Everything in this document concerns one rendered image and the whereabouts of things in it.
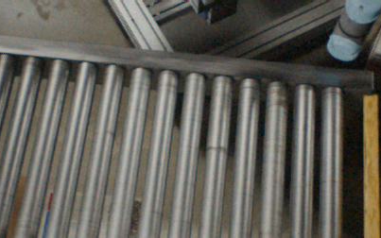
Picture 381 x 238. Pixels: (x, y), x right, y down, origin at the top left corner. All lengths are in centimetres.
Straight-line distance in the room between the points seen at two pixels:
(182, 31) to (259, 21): 27
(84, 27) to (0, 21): 33
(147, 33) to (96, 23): 36
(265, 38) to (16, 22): 98
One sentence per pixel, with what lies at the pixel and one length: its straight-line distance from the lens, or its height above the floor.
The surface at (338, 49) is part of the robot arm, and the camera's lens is 150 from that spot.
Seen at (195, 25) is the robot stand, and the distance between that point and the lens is 227.
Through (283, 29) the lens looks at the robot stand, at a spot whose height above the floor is 23.
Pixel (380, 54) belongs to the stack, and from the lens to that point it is 199.
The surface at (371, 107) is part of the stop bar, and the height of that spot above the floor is 82.
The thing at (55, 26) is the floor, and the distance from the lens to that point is 256.
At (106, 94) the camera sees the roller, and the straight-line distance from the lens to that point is 149.
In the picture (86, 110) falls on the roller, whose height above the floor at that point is 79.
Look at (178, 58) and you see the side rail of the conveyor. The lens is 153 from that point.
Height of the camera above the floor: 213
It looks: 66 degrees down
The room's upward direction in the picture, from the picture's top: 3 degrees clockwise
